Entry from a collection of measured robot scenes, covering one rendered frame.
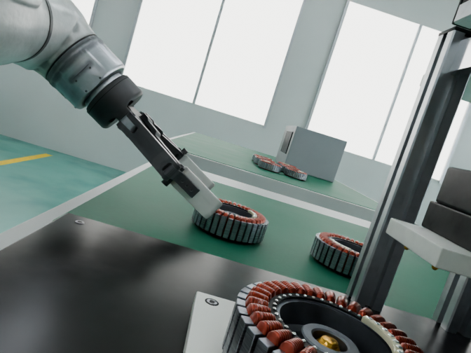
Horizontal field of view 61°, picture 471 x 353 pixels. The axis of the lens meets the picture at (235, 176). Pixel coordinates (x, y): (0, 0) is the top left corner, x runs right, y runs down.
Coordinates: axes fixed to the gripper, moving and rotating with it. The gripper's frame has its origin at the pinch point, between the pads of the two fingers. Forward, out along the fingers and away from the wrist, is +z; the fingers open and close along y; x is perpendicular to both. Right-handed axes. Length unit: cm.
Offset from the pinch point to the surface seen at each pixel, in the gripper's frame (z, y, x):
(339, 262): 18.5, 7.3, 7.5
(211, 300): -0.2, 31.4, -1.6
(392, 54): 104, -389, 222
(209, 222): 2.3, 4.5, -1.8
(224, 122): 32, -408, 29
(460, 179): 2.1, 37.5, 15.0
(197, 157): 6, -96, -3
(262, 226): 8.2, 3.9, 3.0
